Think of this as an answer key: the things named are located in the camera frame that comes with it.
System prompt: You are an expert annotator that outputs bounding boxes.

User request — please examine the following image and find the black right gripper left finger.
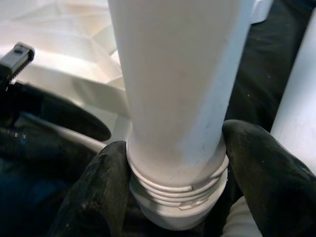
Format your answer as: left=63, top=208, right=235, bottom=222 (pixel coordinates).
left=48, top=140, right=132, bottom=237

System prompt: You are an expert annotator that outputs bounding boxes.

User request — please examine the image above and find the white plastic table top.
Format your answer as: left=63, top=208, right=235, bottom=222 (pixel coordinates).
left=0, top=0, right=272, bottom=154

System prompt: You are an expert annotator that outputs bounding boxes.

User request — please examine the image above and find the black plastic cover sheet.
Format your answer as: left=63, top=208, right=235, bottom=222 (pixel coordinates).
left=0, top=0, right=316, bottom=237

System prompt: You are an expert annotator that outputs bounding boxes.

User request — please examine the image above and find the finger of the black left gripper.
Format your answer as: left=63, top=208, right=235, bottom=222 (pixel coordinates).
left=13, top=82, right=112, bottom=149

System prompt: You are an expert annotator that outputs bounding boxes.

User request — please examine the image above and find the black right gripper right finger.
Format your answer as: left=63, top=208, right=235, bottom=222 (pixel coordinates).
left=221, top=119, right=316, bottom=237

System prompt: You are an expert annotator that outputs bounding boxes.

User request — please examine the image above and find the white plastic table leg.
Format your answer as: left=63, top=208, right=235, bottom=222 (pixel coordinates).
left=226, top=23, right=316, bottom=237
left=107, top=0, right=250, bottom=232

